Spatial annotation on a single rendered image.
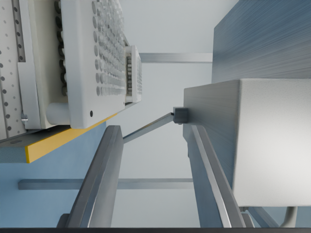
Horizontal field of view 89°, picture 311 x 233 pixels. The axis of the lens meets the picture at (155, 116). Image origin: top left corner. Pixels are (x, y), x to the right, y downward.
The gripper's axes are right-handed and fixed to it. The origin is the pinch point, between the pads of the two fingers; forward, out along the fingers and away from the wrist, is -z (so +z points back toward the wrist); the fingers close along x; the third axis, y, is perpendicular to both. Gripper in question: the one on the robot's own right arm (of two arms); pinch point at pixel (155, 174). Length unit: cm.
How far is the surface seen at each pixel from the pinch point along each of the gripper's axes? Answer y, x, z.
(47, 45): -2.6, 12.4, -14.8
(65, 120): 4.1, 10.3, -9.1
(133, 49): 13, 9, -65
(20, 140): 3.6, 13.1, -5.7
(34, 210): 146, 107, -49
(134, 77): 23, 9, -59
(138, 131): 19.0, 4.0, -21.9
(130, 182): 111, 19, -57
